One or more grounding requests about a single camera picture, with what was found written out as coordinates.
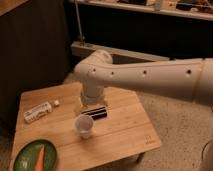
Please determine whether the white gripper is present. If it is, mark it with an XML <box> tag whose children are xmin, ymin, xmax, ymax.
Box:
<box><xmin>74</xmin><ymin>93</ymin><xmax>111</xmax><ymax>116</ymax></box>

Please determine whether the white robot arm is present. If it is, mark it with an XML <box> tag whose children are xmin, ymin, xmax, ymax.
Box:
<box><xmin>74</xmin><ymin>50</ymin><xmax>213</xmax><ymax>107</ymax></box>

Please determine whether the black rectangular box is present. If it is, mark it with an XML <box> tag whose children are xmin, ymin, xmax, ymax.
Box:
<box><xmin>83</xmin><ymin>107</ymin><xmax>107</xmax><ymax>120</ymax></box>

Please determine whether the clear plastic cup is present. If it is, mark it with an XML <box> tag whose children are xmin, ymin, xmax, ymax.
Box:
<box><xmin>74</xmin><ymin>115</ymin><xmax>94</xmax><ymax>139</ymax></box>

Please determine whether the wooden folding table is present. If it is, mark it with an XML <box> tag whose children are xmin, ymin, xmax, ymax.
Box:
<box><xmin>12</xmin><ymin>83</ymin><xmax>161</xmax><ymax>171</ymax></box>

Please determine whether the white plastic bottle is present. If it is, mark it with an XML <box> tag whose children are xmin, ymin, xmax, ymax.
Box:
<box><xmin>24</xmin><ymin>100</ymin><xmax>60</xmax><ymax>124</ymax></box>

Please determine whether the white base ledge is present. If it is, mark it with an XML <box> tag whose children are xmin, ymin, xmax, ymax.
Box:
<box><xmin>70</xmin><ymin>41</ymin><xmax>169</xmax><ymax>63</ymax></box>

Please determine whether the metal pole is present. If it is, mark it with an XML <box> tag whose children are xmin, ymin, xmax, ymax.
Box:
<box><xmin>74</xmin><ymin>0</ymin><xmax>85</xmax><ymax>45</ymax></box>

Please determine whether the orange carrot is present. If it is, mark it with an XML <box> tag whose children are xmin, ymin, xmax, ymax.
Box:
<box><xmin>34</xmin><ymin>145</ymin><xmax>45</xmax><ymax>171</ymax></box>

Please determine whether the green plate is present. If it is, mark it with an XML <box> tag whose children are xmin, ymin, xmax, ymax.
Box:
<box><xmin>13</xmin><ymin>139</ymin><xmax>57</xmax><ymax>171</ymax></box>

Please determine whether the dark wooden cabinet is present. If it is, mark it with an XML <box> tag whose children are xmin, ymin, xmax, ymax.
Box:
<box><xmin>0</xmin><ymin>0</ymin><xmax>70</xmax><ymax>131</ymax></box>

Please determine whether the cluttered back shelf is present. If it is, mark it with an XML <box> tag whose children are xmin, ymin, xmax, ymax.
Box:
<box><xmin>68</xmin><ymin>0</ymin><xmax>213</xmax><ymax>22</ymax></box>

